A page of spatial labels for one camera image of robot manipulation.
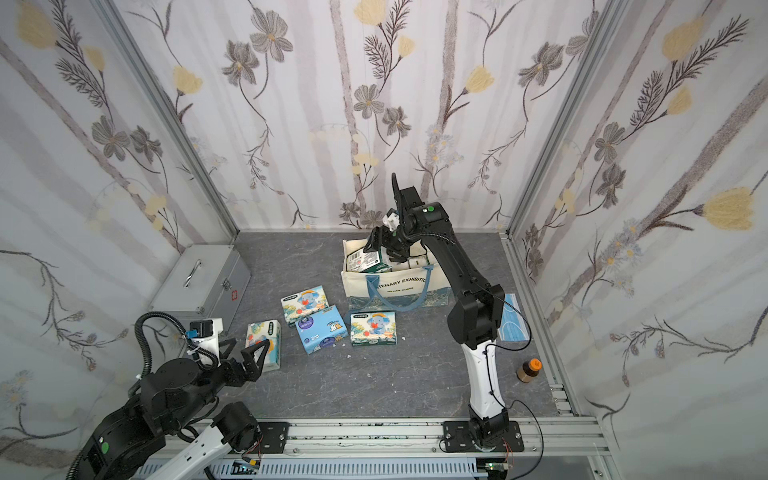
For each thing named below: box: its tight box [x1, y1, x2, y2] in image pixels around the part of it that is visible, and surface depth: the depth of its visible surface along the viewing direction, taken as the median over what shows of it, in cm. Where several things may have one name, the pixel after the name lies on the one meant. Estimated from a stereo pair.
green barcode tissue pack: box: [346, 247, 392, 273], surface depth 84 cm
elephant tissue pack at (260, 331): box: [245, 319, 281, 372], surface depth 89 cm
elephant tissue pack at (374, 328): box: [350, 310, 398, 347], surface depth 90 cm
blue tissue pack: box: [295, 304, 349, 355], surface depth 90 cm
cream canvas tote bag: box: [341, 239, 453, 313], surface depth 88 cm
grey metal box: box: [148, 244, 251, 335], surface depth 89 cm
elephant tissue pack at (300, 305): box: [280, 285, 329, 326], surface depth 95 cm
